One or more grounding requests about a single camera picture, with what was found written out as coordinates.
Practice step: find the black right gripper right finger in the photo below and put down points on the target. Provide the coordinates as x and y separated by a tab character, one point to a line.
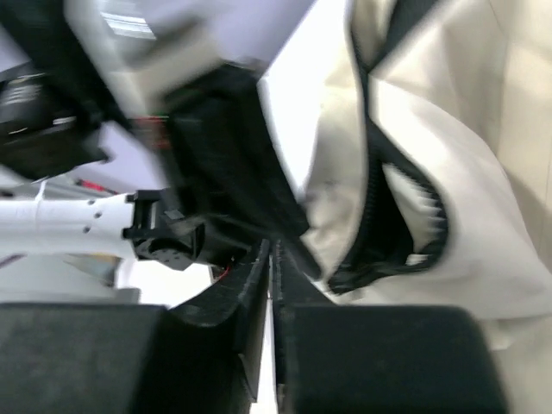
376	359

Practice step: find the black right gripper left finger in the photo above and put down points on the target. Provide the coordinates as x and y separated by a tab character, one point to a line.
202	356

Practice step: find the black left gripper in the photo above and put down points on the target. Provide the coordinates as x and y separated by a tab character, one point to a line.
220	156

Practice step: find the cream jacket with black zipper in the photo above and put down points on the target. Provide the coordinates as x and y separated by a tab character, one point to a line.
432	179

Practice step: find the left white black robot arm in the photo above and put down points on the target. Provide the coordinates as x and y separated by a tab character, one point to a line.
163	79

